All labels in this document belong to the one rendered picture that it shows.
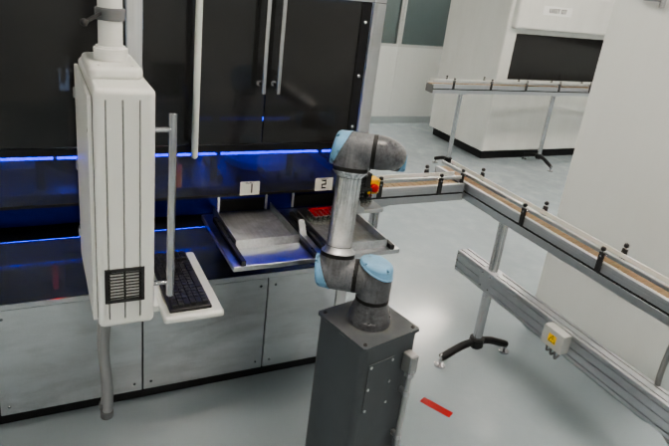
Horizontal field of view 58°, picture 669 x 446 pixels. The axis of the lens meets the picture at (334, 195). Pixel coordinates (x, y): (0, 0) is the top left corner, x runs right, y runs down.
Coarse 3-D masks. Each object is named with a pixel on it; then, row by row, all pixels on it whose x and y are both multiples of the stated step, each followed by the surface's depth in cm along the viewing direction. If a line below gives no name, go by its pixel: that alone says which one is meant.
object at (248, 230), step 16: (272, 208) 265; (224, 224) 241; (240, 224) 250; (256, 224) 251; (272, 224) 253; (288, 224) 249; (240, 240) 228; (256, 240) 232; (272, 240) 235; (288, 240) 238
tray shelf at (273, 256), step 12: (204, 216) 253; (288, 216) 264; (216, 228) 244; (216, 240) 235; (312, 240) 244; (228, 252) 226; (240, 252) 227; (252, 252) 228; (264, 252) 229; (276, 252) 230; (288, 252) 231; (300, 252) 233; (360, 252) 239; (372, 252) 240; (384, 252) 243; (396, 252) 246; (252, 264) 219; (264, 264) 220; (276, 264) 223; (288, 264) 225; (300, 264) 227
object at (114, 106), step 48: (96, 96) 160; (144, 96) 165; (96, 144) 165; (144, 144) 170; (96, 192) 170; (144, 192) 175; (96, 240) 176; (144, 240) 181; (96, 288) 182; (144, 288) 187
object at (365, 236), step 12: (300, 216) 259; (360, 216) 264; (312, 228) 248; (324, 228) 255; (360, 228) 260; (372, 228) 254; (324, 240) 238; (360, 240) 248; (372, 240) 250; (384, 240) 244
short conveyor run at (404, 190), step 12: (384, 180) 296; (396, 180) 299; (408, 180) 303; (420, 180) 306; (432, 180) 309; (444, 180) 319; (456, 180) 322; (384, 192) 296; (396, 192) 299; (408, 192) 302; (420, 192) 306; (432, 192) 309; (444, 192) 312; (456, 192) 316; (384, 204) 299; (396, 204) 302
